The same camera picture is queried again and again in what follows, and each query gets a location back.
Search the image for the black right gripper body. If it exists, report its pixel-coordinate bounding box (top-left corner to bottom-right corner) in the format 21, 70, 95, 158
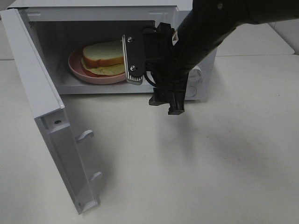
141, 22, 187, 93

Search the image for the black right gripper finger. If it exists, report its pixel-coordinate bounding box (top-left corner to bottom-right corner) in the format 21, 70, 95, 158
167, 90, 185, 115
149, 88, 169, 106

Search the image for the round white door button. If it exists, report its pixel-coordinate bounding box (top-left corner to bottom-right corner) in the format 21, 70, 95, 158
185, 86, 197, 97

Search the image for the sandwich with lettuce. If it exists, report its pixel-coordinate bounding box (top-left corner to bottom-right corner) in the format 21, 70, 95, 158
81, 40, 125, 77

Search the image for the pink round plate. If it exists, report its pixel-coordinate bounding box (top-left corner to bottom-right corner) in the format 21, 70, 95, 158
68, 48, 126, 85

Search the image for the white microwave door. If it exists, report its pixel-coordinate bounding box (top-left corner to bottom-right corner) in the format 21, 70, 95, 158
0, 9, 101, 214

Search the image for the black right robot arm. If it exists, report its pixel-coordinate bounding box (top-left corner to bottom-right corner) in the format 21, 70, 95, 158
143, 0, 299, 115

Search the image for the lower white timer knob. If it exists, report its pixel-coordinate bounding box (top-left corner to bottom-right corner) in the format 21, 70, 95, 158
188, 66, 202, 83

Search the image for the white microwave oven body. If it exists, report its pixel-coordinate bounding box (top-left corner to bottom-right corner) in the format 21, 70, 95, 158
7, 0, 219, 103

